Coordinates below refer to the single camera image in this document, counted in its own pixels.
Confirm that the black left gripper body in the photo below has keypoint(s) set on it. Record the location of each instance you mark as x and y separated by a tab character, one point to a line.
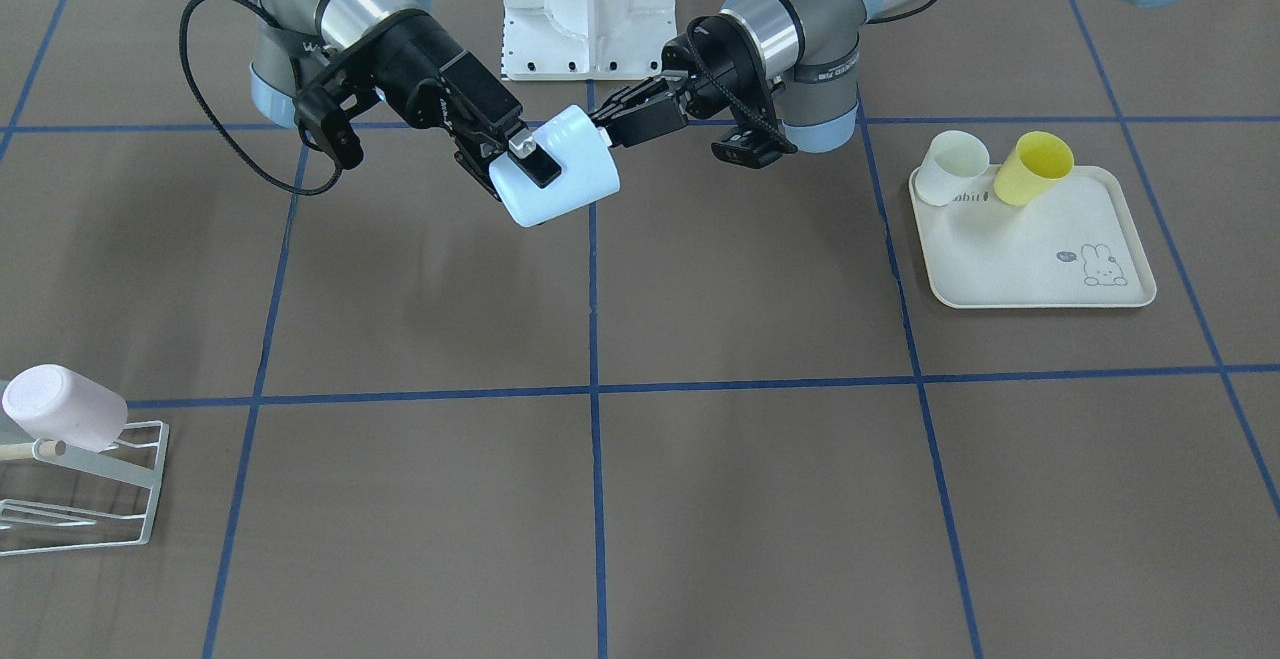
655	120

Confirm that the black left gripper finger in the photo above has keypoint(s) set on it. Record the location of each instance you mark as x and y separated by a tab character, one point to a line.
656	98
629	124

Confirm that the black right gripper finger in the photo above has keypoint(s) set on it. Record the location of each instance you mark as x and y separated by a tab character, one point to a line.
476	153
476	102

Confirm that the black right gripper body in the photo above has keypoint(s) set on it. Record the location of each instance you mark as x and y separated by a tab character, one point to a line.
422	63

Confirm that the blue cup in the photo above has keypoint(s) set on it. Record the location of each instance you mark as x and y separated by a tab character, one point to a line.
572	167

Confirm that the yellow cup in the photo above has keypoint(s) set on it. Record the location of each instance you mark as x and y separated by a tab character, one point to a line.
1036	163

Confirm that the pink cup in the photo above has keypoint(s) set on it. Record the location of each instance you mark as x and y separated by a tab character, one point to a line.
54	402

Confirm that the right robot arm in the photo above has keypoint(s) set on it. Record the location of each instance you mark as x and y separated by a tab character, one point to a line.
328	61

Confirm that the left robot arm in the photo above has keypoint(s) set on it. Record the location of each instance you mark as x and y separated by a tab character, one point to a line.
787	70

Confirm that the white cream cup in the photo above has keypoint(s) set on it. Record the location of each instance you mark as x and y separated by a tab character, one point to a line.
954	161

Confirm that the cream plastic tray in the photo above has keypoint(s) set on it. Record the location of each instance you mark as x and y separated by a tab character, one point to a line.
1077	246

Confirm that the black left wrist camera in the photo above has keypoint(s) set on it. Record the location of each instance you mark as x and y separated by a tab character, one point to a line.
748	148

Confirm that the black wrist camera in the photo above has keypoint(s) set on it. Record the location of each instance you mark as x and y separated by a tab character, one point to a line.
748	148
325	125

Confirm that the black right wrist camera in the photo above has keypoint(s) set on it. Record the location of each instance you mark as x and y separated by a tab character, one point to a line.
325	125

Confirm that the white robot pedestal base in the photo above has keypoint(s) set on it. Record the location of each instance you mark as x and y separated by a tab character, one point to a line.
572	40

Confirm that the white wire cup rack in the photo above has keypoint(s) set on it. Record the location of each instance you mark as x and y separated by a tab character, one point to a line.
60	498

